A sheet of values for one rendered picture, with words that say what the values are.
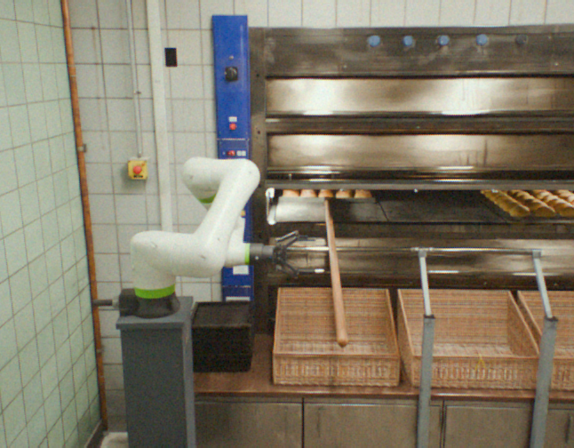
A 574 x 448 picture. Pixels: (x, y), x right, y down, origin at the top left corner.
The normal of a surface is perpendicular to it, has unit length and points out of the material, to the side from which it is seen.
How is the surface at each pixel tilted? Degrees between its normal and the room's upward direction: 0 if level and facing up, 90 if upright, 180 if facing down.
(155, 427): 90
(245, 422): 90
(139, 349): 90
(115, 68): 90
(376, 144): 70
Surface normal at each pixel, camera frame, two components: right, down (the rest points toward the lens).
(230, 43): -0.03, 0.26
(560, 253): -0.02, -0.08
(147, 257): -0.25, 0.23
